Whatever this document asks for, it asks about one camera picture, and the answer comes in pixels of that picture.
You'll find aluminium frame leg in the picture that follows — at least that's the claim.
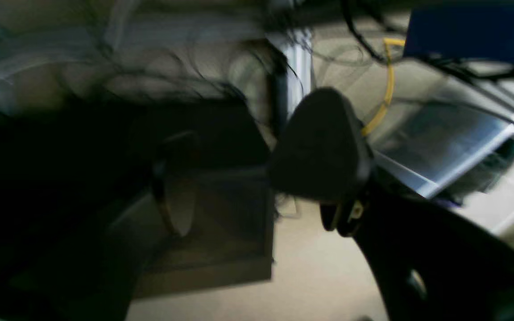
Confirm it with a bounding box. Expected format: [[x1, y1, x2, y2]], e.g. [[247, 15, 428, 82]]
[[266, 29, 312, 118]]

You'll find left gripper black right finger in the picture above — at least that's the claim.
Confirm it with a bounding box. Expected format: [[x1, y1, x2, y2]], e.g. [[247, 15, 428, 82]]
[[268, 87, 374, 237]]

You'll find clear plastic storage bin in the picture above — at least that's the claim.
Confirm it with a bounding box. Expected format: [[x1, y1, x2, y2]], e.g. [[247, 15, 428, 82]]
[[369, 80, 514, 234]]

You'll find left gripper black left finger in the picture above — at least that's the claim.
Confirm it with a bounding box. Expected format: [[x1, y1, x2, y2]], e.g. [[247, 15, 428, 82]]
[[152, 132, 199, 237]]

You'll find black computer box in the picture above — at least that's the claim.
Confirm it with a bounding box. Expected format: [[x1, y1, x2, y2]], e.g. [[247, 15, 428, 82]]
[[403, 3, 514, 67]]

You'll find yellow cable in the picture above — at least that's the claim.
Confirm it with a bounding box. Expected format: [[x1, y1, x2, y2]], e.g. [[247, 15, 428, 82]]
[[361, 37, 406, 137]]

